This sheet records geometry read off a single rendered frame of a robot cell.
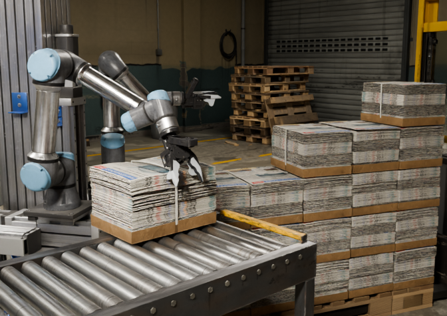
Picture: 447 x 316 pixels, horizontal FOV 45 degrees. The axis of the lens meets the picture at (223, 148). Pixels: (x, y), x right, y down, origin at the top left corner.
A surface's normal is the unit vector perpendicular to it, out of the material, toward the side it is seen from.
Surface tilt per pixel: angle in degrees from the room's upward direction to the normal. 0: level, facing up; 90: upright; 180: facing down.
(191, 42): 90
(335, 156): 90
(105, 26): 90
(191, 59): 90
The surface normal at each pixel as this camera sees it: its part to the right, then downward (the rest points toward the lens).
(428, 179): 0.37, 0.15
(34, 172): -0.24, 0.29
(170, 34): 0.66, 0.12
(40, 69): -0.20, 0.03
